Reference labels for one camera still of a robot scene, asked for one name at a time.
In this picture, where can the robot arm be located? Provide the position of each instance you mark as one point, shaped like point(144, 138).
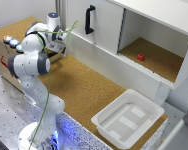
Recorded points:
point(32, 63)

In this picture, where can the wooden drawer box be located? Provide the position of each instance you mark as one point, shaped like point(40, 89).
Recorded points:
point(14, 28)

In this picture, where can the blue button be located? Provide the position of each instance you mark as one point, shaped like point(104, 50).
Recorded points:
point(14, 42)

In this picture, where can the wooden drawer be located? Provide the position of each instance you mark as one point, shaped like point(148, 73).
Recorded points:
point(55, 56)

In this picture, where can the white cabinet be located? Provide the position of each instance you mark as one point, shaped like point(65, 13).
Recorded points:
point(104, 61)

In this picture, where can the red button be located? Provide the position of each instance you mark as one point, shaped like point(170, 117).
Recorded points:
point(8, 39)

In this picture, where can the white sliding door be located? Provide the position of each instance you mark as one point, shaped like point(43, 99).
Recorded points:
point(105, 23)

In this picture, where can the white plastic box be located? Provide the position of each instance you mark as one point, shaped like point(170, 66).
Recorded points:
point(129, 118)

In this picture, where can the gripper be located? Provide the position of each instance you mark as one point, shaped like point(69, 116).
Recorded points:
point(60, 37)

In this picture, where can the pink block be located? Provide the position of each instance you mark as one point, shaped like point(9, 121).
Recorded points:
point(140, 57)

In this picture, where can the green button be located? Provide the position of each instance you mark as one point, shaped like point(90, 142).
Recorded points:
point(19, 48)

